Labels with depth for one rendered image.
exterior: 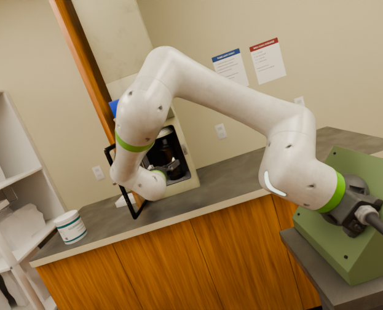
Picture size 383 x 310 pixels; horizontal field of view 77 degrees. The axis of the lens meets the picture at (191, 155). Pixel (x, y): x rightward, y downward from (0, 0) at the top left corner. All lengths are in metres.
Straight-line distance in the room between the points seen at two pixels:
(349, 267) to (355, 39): 1.79
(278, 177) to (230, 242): 0.86
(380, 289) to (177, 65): 0.72
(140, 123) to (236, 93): 0.28
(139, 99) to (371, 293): 0.68
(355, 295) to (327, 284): 0.06
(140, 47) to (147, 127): 0.96
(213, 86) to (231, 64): 1.24
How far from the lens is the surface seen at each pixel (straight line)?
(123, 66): 1.50
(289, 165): 0.62
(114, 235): 1.41
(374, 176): 0.77
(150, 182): 0.95
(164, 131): 1.50
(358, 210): 0.69
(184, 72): 0.67
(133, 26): 1.53
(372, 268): 0.76
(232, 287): 1.60
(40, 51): 2.19
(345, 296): 0.74
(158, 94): 0.59
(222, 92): 0.68
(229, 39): 1.94
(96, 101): 1.45
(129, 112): 0.57
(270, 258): 1.53
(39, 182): 2.34
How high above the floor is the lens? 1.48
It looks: 13 degrees down
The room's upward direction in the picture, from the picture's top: 19 degrees counter-clockwise
